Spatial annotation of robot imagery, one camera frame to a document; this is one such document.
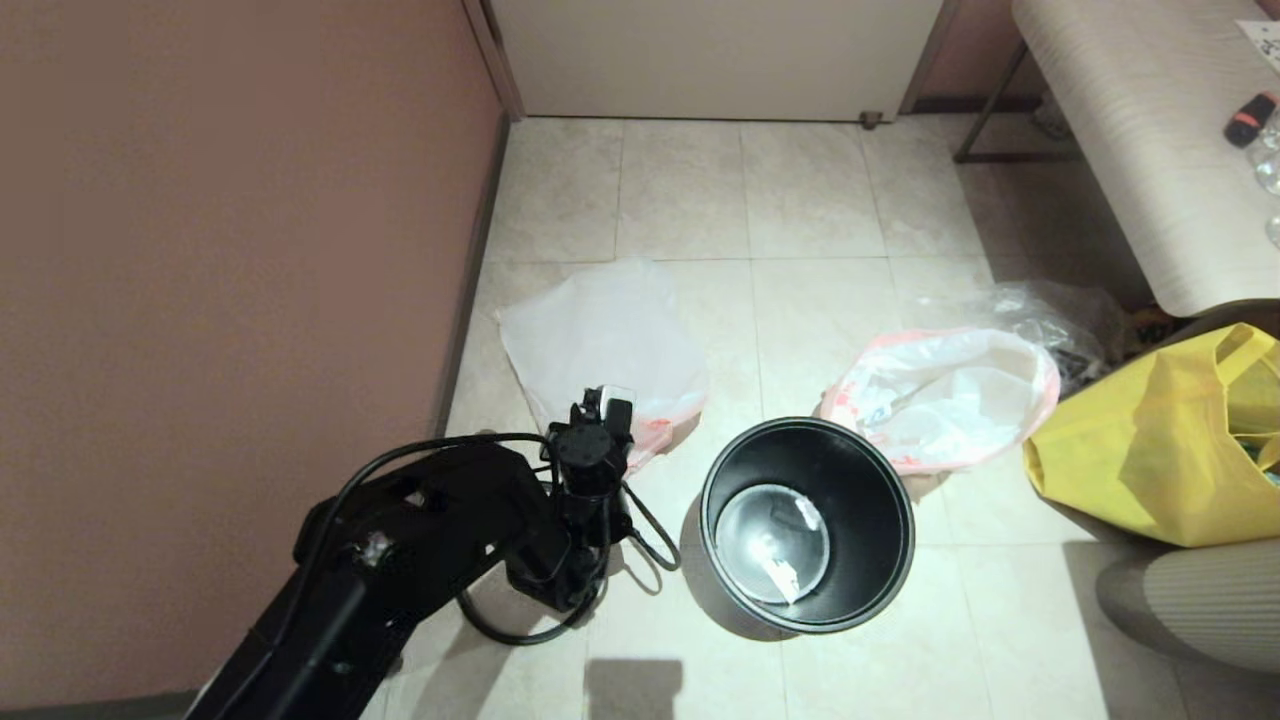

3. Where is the fresh white pink trash bag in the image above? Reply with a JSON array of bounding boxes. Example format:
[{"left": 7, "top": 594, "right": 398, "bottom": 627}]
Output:
[{"left": 497, "top": 260, "right": 709, "bottom": 473}]

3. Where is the grey bin rim ring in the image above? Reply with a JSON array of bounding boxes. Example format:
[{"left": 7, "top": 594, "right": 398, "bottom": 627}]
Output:
[{"left": 458, "top": 585, "right": 606, "bottom": 648}]

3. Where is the used white pink trash bag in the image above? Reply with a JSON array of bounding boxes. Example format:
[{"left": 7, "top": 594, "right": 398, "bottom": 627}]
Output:
[{"left": 820, "top": 327, "right": 1063, "bottom": 477}]

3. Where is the black round trash bin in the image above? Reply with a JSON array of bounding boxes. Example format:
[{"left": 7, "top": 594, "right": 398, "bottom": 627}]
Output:
[{"left": 698, "top": 415, "right": 917, "bottom": 635}]

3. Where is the clear crumpled plastic bag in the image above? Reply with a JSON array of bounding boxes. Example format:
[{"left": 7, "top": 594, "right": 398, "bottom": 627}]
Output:
[{"left": 905, "top": 280, "right": 1126, "bottom": 396}]

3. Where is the yellow shopping bag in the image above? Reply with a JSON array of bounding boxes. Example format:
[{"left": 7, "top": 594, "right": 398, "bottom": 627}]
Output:
[{"left": 1020, "top": 323, "right": 1280, "bottom": 549}]

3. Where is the white paper scrap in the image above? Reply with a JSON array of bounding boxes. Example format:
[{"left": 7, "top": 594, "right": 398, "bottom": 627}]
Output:
[{"left": 760, "top": 555, "right": 803, "bottom": 605}]

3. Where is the white door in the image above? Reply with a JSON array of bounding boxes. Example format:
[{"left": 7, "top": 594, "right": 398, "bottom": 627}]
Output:
[{"left": 490, "top": 0, "right": 946, "bottom": 123}]

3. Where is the grey ribbed stool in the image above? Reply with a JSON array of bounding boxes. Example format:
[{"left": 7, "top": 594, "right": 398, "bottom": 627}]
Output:
[{"left": 1095, "top": 540, "right": 1280, "bottom": 673}]

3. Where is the black orange marker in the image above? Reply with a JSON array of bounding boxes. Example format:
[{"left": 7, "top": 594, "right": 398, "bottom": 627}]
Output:
[{"left": 1225, "top": 93, "right": 1279, "bottom": 151}]

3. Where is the white printed paper sheet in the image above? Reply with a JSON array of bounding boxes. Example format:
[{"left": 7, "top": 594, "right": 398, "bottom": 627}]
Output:
[{"left": 1235, "top": 22, "right": 1280, "bottom": 81}]

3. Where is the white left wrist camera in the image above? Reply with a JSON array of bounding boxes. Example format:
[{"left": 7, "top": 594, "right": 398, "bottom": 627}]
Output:
[{"left": 572, "top": 384, "right": 638, "bottom": 433}]

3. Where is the dark metal table frame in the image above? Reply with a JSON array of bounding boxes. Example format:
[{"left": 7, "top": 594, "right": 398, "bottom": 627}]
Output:
[{"left": 953, "top": 45, "right": 1086, "bottom": 167}]

